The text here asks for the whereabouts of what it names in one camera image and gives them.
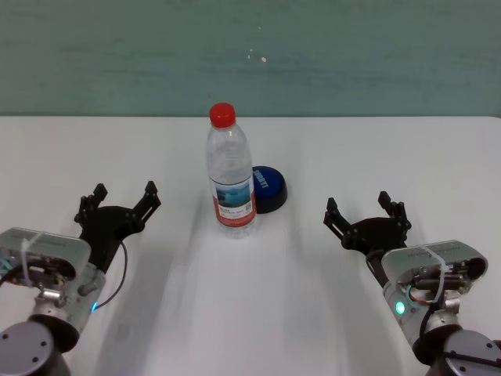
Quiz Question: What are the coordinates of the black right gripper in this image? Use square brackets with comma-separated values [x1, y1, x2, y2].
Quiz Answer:
[323, 190, 412, 284]

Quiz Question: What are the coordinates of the clear water bottle red cap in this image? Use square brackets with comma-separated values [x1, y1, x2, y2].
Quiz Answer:
[205, 102, 258, 240]

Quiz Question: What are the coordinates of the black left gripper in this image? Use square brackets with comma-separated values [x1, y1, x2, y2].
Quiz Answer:
[74, 180, 162, 272]

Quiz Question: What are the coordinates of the thin black cable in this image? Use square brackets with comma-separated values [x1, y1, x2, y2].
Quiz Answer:
[92, 240, 130, 313]

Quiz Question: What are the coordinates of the blue push button black base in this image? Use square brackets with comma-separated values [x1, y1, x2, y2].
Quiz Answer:
[251, 164, 290, 215]

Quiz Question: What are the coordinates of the white zip tie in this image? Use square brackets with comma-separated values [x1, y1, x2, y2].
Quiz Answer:
[416, 245, 452, 303]
[20, 232, 45, 290]

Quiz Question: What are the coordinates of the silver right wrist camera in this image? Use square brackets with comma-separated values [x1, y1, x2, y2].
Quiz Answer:
[381, 239, 489, 295]

